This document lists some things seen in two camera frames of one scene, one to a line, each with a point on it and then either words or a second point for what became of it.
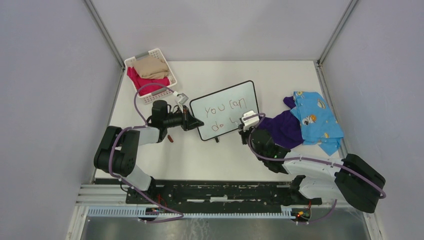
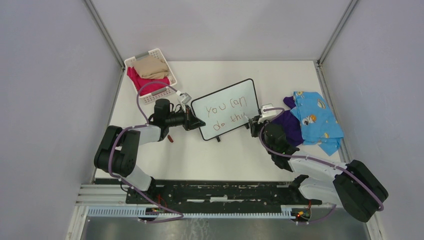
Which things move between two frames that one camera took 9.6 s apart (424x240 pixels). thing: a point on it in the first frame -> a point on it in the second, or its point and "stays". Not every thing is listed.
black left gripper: x=189 y=122 stays
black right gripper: x=243 y=133 -> x=254 y=125
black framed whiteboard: x=220 y=112 stays
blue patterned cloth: x=319 y=125 stays
